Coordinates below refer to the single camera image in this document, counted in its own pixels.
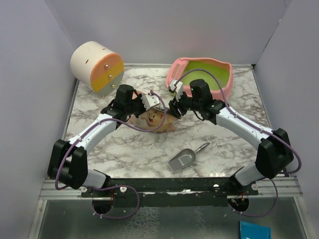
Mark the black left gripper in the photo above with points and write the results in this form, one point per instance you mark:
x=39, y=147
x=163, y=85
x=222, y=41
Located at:
x=139, y=98

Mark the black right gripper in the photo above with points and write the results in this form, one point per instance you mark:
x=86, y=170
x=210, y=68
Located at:
x=175, y=105

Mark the cat litter paper bag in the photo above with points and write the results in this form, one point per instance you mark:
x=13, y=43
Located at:
x=152, y=119

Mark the metal litter scoop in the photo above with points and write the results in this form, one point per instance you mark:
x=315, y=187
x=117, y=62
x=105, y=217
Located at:
x=185, y=158

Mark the metal ruler bag clip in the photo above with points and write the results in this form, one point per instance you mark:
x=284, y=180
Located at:
x=160, y=109

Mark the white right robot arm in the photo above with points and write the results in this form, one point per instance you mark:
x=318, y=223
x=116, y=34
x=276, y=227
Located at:
x=273, y=152

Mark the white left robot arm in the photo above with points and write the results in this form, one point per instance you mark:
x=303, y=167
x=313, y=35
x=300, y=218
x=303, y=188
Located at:
x=68, y=164

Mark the pink green litter box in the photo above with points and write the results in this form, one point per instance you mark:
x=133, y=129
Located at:
x=214, y=72

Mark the cream round cat scratcher drum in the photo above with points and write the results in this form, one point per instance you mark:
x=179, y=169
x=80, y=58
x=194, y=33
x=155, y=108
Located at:
x=98, y=67

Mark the blue card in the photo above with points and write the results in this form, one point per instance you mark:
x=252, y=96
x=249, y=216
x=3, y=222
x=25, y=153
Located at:
x=253, y=231

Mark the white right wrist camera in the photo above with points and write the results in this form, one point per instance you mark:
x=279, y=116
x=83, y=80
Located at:
x=176, y=87

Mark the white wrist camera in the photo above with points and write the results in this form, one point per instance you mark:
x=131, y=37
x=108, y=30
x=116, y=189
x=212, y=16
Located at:
x=176, y=87
x=150, y=101

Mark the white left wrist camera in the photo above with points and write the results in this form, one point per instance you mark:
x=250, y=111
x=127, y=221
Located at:
x=150, y=101

